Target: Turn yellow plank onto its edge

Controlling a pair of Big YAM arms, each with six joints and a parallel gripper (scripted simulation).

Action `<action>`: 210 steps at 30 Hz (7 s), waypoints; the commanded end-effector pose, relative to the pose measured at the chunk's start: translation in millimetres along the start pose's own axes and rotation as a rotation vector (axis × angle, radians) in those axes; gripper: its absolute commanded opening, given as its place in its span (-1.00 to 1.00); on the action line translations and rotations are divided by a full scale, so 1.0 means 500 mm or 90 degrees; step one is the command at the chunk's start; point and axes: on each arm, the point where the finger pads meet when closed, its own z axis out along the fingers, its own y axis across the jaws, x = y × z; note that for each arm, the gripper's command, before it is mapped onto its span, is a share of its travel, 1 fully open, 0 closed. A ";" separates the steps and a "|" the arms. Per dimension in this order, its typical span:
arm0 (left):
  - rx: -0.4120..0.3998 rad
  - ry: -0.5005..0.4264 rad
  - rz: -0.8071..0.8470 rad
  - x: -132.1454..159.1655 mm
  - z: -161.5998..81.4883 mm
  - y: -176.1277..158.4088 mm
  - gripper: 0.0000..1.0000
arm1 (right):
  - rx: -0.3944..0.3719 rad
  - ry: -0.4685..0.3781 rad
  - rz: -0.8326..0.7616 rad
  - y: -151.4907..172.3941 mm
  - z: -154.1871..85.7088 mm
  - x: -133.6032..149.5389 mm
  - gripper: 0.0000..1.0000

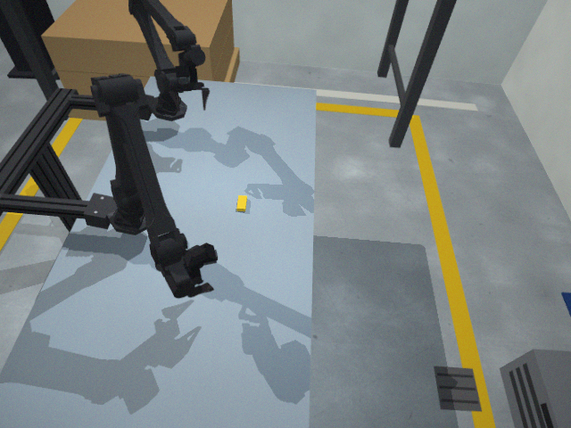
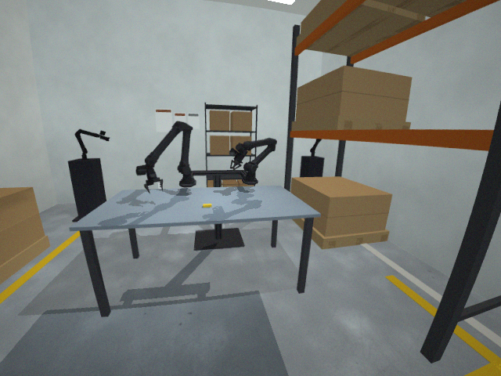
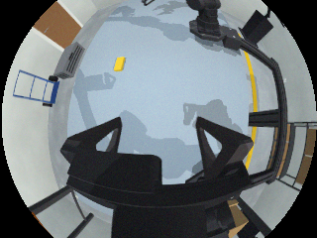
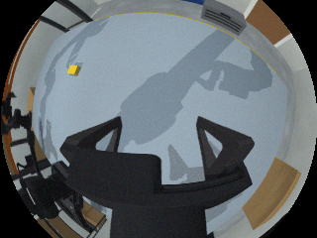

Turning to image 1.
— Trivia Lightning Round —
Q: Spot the yellow rectangular block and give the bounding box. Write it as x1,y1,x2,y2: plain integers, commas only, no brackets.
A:
237,195,247,211

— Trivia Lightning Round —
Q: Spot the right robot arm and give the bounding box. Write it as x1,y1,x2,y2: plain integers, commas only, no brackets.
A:
90,74,218,299

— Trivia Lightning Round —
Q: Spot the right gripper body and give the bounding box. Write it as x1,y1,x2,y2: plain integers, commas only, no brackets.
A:
182,245,203,298

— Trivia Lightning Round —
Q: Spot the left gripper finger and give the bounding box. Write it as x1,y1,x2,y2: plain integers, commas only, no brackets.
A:
169,91,179,111
202,89,210,111

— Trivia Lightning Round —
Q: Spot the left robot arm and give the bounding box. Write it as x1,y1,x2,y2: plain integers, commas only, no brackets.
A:
128,0,205,116

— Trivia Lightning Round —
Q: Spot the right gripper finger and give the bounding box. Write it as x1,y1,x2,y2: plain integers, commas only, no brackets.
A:
201,283,214,293

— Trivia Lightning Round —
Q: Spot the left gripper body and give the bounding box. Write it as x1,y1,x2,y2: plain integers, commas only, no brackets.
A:
170,82,209,92

